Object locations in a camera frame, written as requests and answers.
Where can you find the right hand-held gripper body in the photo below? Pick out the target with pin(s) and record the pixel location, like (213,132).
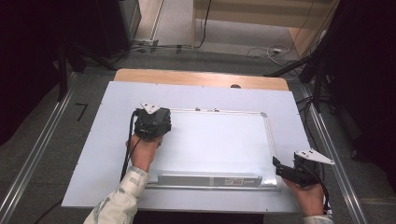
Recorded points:
(308,172)

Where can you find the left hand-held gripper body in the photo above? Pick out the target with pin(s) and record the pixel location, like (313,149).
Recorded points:
(152,123)

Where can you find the white whiteboard with metal frame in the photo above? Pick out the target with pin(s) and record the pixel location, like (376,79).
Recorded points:
(218,146)

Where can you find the person's right hand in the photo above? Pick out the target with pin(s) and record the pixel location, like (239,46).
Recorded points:
(308,199)

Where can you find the person's left hand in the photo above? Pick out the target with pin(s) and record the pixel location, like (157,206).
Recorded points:
(141,154)

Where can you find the large white panel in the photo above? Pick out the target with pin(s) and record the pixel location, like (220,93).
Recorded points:
(102,124)

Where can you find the wooden table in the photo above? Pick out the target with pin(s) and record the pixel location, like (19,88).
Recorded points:
(186,77)

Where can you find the black metal stand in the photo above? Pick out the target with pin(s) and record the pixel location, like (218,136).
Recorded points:
(62,74)
(318,87)

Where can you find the person's dark lap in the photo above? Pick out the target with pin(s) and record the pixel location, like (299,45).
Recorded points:
(199,218)

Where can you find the black cabinet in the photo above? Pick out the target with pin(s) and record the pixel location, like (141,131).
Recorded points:
(115,25)

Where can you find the dark curtain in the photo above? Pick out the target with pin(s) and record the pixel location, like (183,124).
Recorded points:
(28,56)
(367,77)

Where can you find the light wooden furniture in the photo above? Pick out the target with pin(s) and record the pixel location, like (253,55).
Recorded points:
(264,12)

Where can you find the aluminium floor rail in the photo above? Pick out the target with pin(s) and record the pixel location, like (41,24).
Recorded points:
(336,155)
(37,149)

